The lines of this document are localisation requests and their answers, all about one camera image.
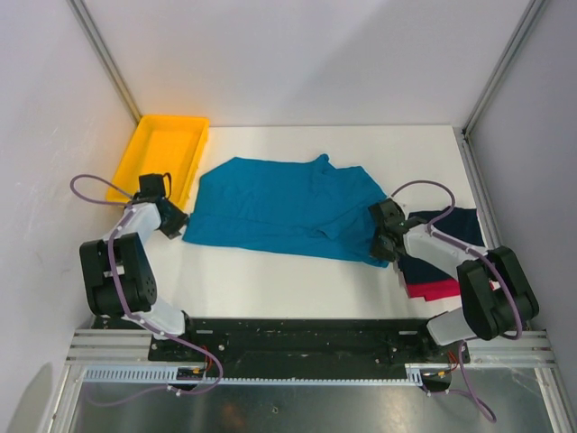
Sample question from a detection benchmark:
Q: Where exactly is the folded red t shirt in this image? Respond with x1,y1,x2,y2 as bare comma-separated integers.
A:
406,279,460,301

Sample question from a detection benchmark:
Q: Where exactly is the aluminium frame post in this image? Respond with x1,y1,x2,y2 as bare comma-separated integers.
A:
462,0,549,140
67,0,142,124

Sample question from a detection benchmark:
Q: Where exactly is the yellow plastic tray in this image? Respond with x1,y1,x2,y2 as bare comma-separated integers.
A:
105,115,209,209

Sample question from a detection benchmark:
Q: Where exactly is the folded navy t shirt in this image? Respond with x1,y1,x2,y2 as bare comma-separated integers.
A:
399,207,486,283

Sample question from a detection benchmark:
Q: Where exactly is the right aluminium frame post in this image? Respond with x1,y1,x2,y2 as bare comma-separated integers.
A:
462,0,549,140

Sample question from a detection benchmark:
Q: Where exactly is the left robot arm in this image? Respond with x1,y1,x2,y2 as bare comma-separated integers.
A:
69,172,199,361

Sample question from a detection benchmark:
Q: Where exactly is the grey slotted cable duct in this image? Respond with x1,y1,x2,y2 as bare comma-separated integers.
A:
83,364,448,386

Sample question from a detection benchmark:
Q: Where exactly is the left aluminium frame post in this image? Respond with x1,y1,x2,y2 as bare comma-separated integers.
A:
67,0,142,124

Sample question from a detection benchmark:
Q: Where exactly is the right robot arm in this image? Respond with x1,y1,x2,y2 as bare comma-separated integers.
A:
369,198,539,362

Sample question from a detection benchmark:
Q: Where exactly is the teal t shirt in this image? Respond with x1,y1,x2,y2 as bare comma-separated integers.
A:
183,154,389,268

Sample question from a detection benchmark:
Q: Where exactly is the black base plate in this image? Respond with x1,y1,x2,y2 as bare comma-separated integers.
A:
148,318,470,378

